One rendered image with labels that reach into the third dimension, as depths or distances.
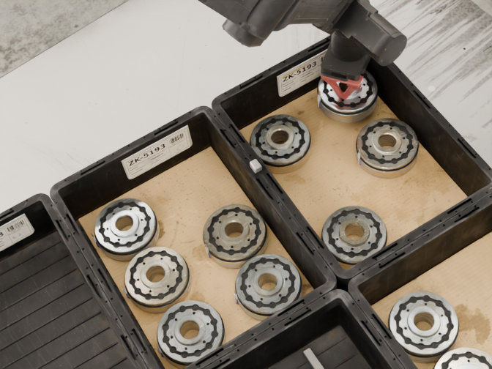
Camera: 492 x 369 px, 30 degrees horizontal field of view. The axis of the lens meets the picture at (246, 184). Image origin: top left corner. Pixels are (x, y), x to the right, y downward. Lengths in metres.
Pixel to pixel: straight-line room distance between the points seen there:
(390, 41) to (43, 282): 0.67
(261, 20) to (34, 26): 2.08
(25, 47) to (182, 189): 1.50
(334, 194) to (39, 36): 1.65
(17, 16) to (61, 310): 1.71
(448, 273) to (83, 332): 0.58
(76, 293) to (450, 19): 0.94
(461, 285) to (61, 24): 1.87
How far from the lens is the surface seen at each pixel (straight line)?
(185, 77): 1.86
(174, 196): 1.55
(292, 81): 1.59
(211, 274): 1.47
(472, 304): 1.44
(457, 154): 1.49
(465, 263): 1.47
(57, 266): 1.53
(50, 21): 3.01
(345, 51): 1.46
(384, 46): 1.36
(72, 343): 1.47
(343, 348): 1.40
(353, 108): 1.55
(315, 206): 1.51
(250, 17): 0.98
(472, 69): 1.85
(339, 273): 1.34
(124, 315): 1.35
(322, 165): 1.55
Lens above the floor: 2.14
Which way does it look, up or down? 58 degrees down
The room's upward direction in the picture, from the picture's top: 10 degrees counter-clockwise
